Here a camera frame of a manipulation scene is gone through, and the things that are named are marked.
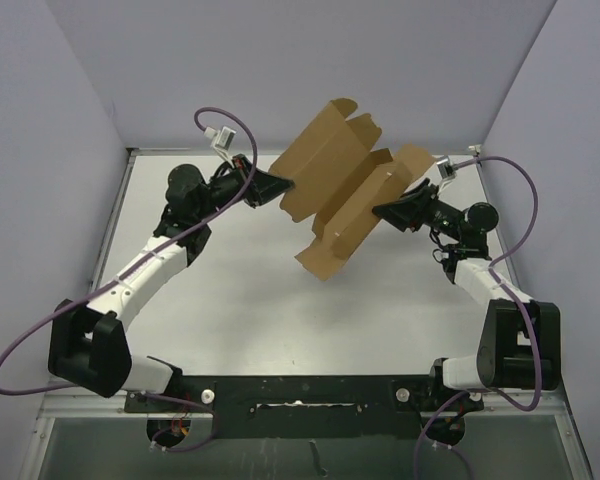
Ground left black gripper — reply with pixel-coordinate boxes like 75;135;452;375
195;153;295;220

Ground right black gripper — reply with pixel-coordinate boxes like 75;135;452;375
372;179;464;243

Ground brown cardboard box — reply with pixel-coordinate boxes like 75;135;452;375
269;98;435;281

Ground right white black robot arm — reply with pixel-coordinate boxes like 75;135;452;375
373;180;561;409

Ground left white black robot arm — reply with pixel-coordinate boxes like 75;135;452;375
47;154;294;411

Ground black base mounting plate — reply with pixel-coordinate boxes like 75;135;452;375
124;370;484;440

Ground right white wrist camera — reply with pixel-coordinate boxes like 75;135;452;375
435;156;457;196

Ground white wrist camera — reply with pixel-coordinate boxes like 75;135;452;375
435;156;457;196
204;126;236;162

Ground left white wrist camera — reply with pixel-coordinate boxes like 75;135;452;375
204;126;236;162

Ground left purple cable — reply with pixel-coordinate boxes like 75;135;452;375
0;106;259;454

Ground purple cable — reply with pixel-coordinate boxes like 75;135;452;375
0;106;259;454
412;155;544;480

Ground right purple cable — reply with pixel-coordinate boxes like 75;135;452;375
412;155;544;480

